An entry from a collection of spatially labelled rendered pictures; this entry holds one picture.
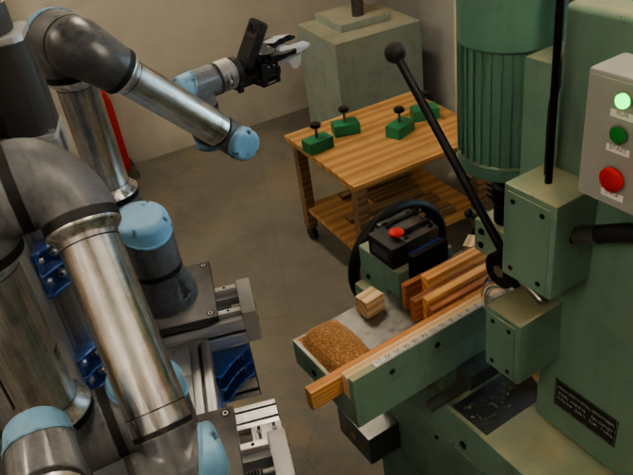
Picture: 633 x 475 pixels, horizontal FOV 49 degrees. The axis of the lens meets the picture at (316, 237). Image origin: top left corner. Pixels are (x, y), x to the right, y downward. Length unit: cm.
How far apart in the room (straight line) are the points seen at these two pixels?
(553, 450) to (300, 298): 176
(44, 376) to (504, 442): 75
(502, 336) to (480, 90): 38
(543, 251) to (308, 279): 208
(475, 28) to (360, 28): 252
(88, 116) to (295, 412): 131
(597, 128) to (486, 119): 30
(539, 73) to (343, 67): 246
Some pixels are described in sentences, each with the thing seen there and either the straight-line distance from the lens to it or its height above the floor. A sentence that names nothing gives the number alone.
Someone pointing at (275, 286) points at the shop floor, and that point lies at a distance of 295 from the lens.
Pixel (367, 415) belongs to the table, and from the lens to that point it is 123.
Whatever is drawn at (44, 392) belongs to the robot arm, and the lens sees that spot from 105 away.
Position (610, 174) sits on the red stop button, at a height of 137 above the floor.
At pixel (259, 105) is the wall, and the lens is 438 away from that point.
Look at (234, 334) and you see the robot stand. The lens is 166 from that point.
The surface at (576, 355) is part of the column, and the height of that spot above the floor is 99.
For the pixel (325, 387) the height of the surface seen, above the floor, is 94.
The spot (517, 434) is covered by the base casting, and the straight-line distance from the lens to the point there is 129.
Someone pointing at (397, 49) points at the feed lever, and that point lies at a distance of 113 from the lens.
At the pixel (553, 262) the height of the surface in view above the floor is 122.
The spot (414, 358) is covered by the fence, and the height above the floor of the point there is 93.
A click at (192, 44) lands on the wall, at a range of 413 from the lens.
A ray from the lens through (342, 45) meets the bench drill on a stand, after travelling 341.
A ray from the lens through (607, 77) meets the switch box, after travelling 82.
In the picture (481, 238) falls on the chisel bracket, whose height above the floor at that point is 103.
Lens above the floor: 179
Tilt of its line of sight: 34 degrees down
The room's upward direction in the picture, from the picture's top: 9 degrees counter-clockwise
